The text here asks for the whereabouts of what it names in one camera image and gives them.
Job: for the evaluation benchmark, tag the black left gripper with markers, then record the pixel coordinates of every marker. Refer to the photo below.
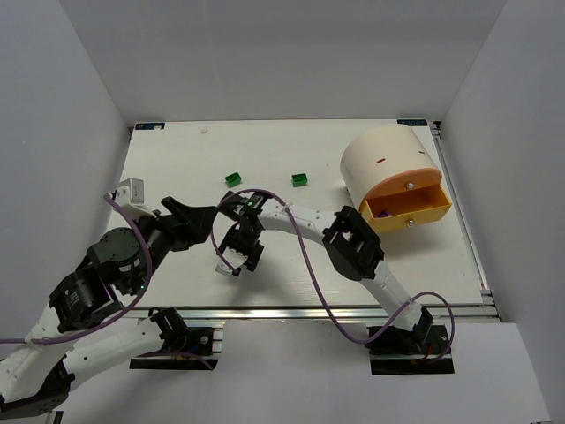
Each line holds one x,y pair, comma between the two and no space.
177,225

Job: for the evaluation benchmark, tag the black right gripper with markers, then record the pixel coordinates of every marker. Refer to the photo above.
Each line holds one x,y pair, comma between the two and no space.
243,241

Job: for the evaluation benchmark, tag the green lego brick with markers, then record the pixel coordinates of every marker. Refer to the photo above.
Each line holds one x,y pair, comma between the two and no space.
233,179
299,179

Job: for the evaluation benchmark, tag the yellow orange drawer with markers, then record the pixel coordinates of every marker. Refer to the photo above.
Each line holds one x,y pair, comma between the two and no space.
408,209

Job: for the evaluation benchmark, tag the salmon orange top drawer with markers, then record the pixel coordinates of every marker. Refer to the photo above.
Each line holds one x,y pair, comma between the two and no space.
381,185

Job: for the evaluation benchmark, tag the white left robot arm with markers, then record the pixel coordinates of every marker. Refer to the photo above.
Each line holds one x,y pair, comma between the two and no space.
45,367

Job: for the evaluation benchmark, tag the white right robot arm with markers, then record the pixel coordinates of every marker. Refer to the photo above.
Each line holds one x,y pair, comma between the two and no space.
351,244

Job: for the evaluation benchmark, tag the blue label sticker left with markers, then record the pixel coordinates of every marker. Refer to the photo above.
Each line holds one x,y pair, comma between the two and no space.
149,126

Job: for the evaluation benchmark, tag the blue label sticker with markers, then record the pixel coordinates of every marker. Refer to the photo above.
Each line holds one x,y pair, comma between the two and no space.
412,122
149,126

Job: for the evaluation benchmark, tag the cream cylindrical drawer cabinet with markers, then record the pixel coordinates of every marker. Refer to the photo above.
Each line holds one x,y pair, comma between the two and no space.
384,150

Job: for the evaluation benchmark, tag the blue label sticker right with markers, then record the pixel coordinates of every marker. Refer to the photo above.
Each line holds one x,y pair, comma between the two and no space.
412,122

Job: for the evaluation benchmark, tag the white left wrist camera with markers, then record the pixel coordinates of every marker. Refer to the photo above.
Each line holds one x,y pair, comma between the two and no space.
129,196

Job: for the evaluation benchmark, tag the aluminium table front rail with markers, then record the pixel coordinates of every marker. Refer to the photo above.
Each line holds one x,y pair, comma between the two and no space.
480,311

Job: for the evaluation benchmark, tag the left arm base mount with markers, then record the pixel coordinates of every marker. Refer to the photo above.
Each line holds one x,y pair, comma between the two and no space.
184,347

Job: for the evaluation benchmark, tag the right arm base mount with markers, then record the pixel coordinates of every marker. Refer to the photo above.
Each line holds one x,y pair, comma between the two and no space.
424,351

